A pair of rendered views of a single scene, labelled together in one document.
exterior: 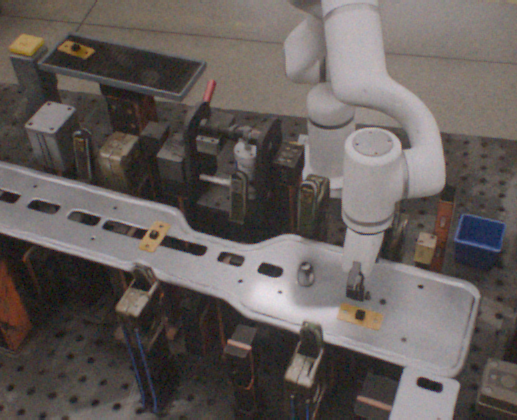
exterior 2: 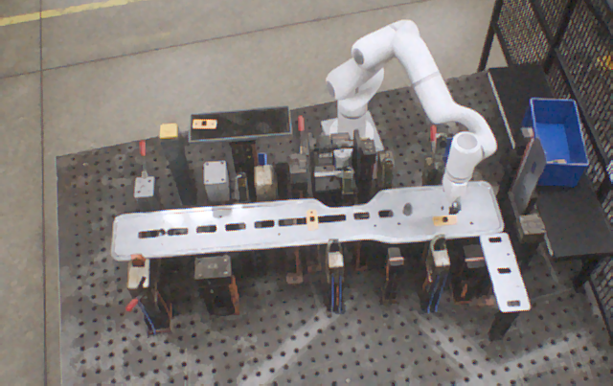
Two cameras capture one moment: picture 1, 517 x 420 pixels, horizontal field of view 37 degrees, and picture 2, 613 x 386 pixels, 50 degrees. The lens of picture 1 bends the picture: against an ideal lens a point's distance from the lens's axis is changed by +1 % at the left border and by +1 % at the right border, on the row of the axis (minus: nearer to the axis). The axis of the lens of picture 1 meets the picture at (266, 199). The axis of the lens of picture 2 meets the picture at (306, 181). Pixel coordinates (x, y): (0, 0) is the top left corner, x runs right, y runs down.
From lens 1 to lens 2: 1.12 m
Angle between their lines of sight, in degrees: 19
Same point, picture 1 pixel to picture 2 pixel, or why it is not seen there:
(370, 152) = (469, 147)
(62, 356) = (266, 306)
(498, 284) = not seen: hidden behind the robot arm
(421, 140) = (482, 130)
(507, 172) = not seen: hidden behind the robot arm
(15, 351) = (238, 314)
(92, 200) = (261, 212)
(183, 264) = (339, 229)
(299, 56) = (346, 86)
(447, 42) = (315, 7)
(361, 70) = (446, 106)
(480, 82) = (350, 31)
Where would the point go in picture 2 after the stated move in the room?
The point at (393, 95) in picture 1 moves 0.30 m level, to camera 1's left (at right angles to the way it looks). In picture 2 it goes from (464, 113) to (380, 152)
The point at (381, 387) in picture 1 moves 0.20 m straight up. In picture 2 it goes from (472, 250) to (484, 219)
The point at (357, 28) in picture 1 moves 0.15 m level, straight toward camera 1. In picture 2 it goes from (437, 86) to (462, 122)
